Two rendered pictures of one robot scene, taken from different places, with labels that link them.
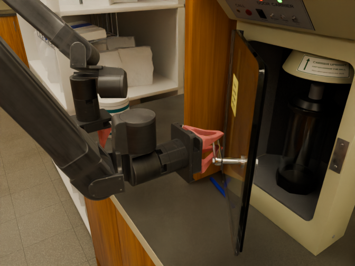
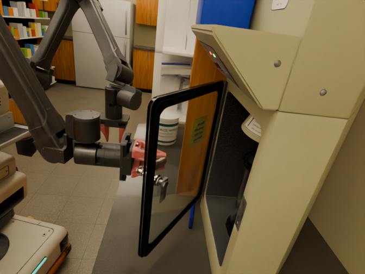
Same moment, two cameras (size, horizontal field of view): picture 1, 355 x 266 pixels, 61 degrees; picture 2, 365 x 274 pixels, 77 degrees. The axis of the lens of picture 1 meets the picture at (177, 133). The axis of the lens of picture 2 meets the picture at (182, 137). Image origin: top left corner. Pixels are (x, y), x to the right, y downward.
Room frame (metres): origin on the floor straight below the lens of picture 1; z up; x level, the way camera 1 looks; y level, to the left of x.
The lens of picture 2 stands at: (0.11, -0.34, 1.50)
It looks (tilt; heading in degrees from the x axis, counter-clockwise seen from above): 25 degrees down; 27
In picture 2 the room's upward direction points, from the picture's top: 8 degrees clockwise
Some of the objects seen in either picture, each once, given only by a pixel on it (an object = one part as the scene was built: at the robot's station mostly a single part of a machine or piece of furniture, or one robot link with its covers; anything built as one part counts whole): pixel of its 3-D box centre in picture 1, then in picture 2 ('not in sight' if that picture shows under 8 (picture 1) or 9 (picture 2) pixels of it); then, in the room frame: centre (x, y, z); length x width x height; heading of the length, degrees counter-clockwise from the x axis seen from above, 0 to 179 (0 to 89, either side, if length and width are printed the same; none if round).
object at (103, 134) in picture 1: (95, 134); (116, 130); (0.67, 0.21, 1.14); 0.07 x 0.07 x 0.09; 33
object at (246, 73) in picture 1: (235, 136); (183, 164); (0.56, -0.13, 1.19); 0.30 x 0.01 x 0.40; 177
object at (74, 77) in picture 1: (86, 86); (114, 95); (0.67, 0.21, 1.27); 0.07 x 0.06 x 0.07; 89
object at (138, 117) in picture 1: (120, 148); (75, 134); (0.42, 0.09, 1.25); 0.12 x 0.09 x 0.11; 110
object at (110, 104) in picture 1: (113, 113); not in sight; (1.06, 0.25, 1.01); 0.13 x 0.13 x 0.15
